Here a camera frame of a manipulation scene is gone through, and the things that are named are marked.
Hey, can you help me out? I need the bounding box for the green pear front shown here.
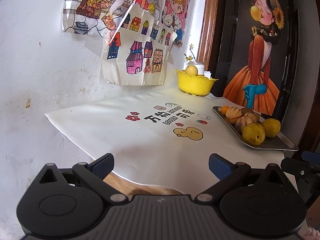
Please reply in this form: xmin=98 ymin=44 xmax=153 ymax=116
xmin=242 ymin=123 xmax=265 ymax=146

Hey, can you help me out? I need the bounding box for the green pear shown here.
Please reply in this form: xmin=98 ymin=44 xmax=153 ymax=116
xmin=261 ymin=118 xmax=281 ymax=138
xmin=242 ymin=123 xmax=265 ymax=146

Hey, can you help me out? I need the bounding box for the green pear back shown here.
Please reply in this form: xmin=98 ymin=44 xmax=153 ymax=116
xmin=261 ymin=118 xmax=281 ymax=138

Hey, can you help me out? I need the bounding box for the striped pepino melon back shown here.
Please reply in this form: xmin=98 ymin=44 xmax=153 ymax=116
xmin=235 ymin=116 xmax=252 ymax=134

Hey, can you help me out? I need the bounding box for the striped pepino melon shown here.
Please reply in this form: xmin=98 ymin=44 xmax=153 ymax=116
xmin=225 ymin=107 xmax=243 ymax=124
xmin=244 ymin=112 xmax=260 ymax=123
xmin=235 ymin=116 xmax=252 ymax=134

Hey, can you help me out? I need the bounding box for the striped pepino melon front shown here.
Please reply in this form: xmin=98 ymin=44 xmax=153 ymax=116
xmin=225 ymin=107 xmax=243 ymax=124

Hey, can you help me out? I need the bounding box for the small orange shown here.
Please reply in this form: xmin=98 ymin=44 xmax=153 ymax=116
xmin=221 ymin=106 xmax=229 ymax=115

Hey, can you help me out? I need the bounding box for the brown kiwi fruit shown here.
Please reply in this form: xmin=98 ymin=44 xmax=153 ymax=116
xmin=241 ymin=107 xmax=254 ymax=114

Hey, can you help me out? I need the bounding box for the metal baking tray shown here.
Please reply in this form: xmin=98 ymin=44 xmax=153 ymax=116
xmin=212 ymin=106 xmax=299 ymax=152

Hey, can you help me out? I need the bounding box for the white printed table mat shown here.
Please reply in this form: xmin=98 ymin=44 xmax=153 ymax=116
xmin=47 ymin=88 xmax=284 ymax=195

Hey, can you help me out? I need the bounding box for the yellow plastic bowl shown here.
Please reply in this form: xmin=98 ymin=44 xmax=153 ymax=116
xmin=176 ymin=70 xmax=217 ymax=96

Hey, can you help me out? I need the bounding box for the white folded paper in bowl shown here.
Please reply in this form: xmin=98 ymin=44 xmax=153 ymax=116
xmin=204 ymin=71 xmax=211 ymax=79

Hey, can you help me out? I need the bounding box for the yellow apple in bowl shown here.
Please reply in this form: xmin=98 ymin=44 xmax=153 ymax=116
xmin=185 ymin=64 xmax=198 ymax=76

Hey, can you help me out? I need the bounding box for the white jar with flowers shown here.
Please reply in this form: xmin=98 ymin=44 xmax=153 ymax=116
xmin=184 ymin=44 xmax=204 ymax=76

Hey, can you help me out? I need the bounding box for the houses drawing paper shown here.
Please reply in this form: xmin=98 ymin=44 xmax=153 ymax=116
xmin=101 ymin=3 xmax=177 ymax=86

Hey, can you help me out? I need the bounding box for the girl in orange dress painting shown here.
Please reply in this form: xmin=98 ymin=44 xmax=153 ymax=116
xmin=222 ymin=0 xmax=286 ymax=117

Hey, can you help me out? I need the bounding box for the colourful cartoon drawings poster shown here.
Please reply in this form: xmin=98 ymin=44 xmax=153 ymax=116
xmin=62 ymin=0 xmax=190 ymax=46

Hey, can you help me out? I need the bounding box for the brown wooden door frame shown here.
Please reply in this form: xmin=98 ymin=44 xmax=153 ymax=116
xmin=197 ymin=0 xmax=218 ymax=71

